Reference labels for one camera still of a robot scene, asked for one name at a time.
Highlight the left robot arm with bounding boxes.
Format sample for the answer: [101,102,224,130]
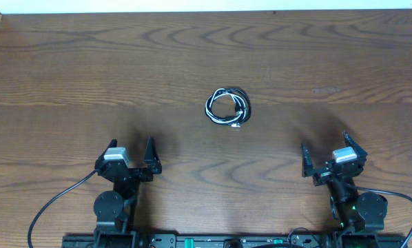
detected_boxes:
[94,137,162,248]

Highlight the white USB cable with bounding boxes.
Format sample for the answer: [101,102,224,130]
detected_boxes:
[205,88,248,128]

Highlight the black USB cable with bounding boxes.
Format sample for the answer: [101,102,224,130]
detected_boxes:
[222,87,252,127]

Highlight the camera cable black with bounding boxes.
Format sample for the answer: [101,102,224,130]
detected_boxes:
[347,184,412,247]
[27,169,99,248]

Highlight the right camera cable black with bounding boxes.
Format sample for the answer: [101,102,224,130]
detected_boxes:
[347,184,412,247]

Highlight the left camera cable black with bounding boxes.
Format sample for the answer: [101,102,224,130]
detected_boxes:
[27,169,99,248]

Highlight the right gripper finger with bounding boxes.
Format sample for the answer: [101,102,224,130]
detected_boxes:
[342,130,364,154]
[300,143,313,171]

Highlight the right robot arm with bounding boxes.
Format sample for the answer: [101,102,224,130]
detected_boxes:
[300,132,388,247]

